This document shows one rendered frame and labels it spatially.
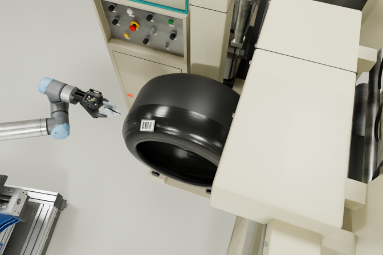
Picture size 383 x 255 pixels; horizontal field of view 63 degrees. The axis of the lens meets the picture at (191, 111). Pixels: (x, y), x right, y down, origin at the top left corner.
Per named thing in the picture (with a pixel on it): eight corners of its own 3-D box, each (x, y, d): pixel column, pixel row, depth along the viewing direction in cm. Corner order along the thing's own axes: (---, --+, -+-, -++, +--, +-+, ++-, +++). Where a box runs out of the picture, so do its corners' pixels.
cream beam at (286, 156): (261, 28, 104) (272, -10, 91) (341, 47, 99) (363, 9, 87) (206, 205, 74) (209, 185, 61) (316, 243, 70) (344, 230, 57)
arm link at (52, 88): (49, 83, 142) (45, 72, 135) (72, 92, 142) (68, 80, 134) (39, 97, 138) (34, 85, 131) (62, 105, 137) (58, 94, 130)
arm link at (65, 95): (62, 103, 137) (72, 89, 141) (72, 107, 137) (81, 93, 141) (58, 94, 130) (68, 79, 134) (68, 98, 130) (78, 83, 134)
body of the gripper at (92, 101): (94, 106, 128) (67, 97, 129) (97, 116, 136) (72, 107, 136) (103, 91, 132) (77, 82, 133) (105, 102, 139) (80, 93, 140)
